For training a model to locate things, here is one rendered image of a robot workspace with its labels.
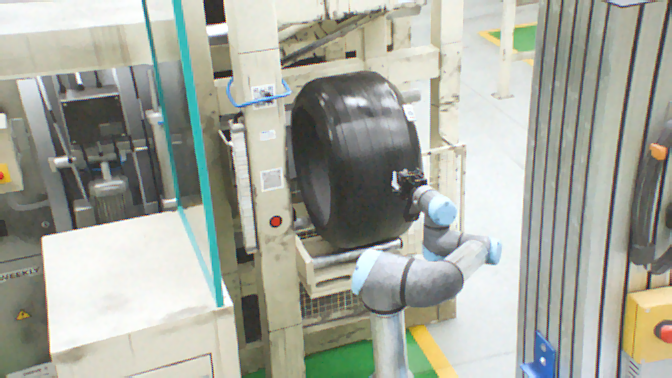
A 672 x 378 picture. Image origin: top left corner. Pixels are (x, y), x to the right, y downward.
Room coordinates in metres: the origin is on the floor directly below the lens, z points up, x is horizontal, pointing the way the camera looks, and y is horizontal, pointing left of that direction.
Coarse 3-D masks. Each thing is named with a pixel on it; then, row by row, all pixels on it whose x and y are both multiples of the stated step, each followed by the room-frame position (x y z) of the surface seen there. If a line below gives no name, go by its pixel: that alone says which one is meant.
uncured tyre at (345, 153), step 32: (320, 96) 2.53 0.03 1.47; (352, 96) 2.50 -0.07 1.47; (384, 96) 2.51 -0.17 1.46; (320, 128) 2.45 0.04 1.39; (352, 128) 2.40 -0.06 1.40; (384, 128) 2.42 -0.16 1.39; (320, 160) 2.85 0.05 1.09; (352, 160) 2.34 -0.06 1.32; (384, 160) 2.36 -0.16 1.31; (416, 160) 2.40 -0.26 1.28; (320, 192) 2.78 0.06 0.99; (352, 192) 2.31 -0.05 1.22; (384, 192) 2.33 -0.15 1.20; (320, 224) 2.53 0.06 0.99; (352, 224) 2.32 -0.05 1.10; (384, 224) 2.36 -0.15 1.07
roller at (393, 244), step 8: (384, 240) 2.50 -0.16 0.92; (392, 240) 2.50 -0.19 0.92; (400, 240) 2.51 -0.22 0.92; (352, 248) 2.46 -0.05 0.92; (360, 248) 2.46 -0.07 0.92; (368, 248) 2.47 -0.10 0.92; (376, 248) 2.47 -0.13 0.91; (384, 248) 2.48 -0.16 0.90; (392, 248) 2.49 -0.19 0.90; (400, 248) 2.50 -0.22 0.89; (320, 256) 2.42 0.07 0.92; (328, 256) 2.42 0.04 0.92; (336, 256) 2.43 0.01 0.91; (344, 256) 2.43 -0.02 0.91; (352, 256) 2.44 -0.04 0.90; (360, 256) 2.45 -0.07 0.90; (320, 264) 2.40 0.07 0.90; (328, 264) 2.41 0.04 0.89
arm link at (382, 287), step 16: (368, 256) 1.71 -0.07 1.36; (384, 256) 1.70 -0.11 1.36; (400, 256) 1.70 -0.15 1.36; (368, 272) 1.67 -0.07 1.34; (384, 272) 1.66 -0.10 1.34; (400, 272) 1.64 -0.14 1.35; (352, 288) 1.68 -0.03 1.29; (368, 288) 1.66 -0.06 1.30; (384, 288) 1.64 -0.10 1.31; (400, 288) 1.62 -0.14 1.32; (368, 304) 1.67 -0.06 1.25; (384, 304) 1.65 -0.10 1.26; (400, 304) 1.65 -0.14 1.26; (384, 320) 1.67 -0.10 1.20; (400, 320) 1.68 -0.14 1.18; (384, 336) 1.68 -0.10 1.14; (400, 336) 1.69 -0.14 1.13; (384, 352) 1.68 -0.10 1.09; (400, 352) 1.69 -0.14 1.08; (384, 368) 1.69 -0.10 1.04; (400, 368) 1.69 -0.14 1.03
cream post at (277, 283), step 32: (224, 0) 2.52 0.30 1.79; (256, 0) 2.44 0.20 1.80; (256, 32) 2.44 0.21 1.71; (256, 64) 2.43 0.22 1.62; (256, 128) 2.43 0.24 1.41; (256, 160) 2.42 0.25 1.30; (288, 160) 2.46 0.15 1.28; (256, 192) 2.42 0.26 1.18; (288, 192) 2.46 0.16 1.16; (256, 224) 2.43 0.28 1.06; (288, 224) 2.45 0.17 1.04; (256, 256) 2.49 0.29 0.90; (288, 256) 2.45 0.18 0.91; (288, 288) 2.45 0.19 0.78; (288, 320) 2.44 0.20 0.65; (288, 352) 2.44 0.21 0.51
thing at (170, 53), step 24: (144, 0) 2.15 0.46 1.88; (168, 0) 1.75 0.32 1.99; (168, 24) 1.81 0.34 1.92; (168, 48) 1.87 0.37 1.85; (168, 72) 1.94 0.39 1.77; (192, 72) 1.66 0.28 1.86; (168, 96) 2.02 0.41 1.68; (192, 96) 1.66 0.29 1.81; (168, 120) 2.11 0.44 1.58; (192, 120) 1.66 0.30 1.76; (168, 144) 2.17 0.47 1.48; (192, 144) 1.74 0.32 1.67; (192, 168) 1.79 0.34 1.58; (192, 192) 1.86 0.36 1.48; (192, 216) 1.92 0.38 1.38; (192, 240) 1.96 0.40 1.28; (216, 240) 1.66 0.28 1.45; (216, 264) 1.66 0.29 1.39; (216, 288) 1.66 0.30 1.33
